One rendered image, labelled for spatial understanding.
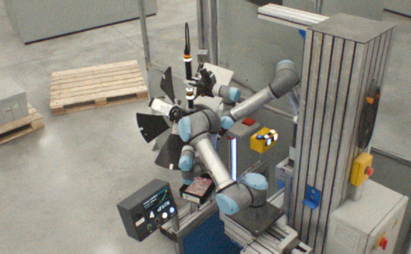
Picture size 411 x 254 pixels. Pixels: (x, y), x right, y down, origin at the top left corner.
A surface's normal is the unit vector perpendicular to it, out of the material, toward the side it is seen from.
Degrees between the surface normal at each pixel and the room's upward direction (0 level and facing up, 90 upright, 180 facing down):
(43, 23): 90
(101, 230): 0
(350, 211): 0
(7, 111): 94
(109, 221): 0
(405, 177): 90
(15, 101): 95
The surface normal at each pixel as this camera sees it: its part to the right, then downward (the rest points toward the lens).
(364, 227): -0.04, -0.84
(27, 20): 0.53, 0.44
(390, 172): -0.67, 0.43
